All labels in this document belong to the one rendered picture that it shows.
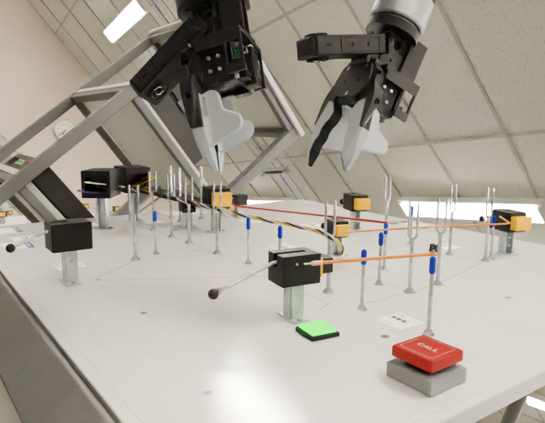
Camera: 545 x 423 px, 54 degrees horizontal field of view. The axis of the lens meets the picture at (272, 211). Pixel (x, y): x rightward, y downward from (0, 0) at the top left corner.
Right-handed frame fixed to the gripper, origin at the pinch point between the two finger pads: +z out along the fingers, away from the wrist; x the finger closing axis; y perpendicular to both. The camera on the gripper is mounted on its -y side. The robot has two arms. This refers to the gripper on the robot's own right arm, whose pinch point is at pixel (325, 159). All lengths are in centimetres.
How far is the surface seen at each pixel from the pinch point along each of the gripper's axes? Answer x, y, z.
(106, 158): 755, 115, -3
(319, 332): -7.7, 3.9, 20.4
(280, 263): -1.5, -1.0, 14.6
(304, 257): -2.1, 1.5, 12.8
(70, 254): 28.4, -19.0, 26.8
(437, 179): 238, 244, -77
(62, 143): 94, -20, 10
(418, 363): -22.3, 5.0, 17.9
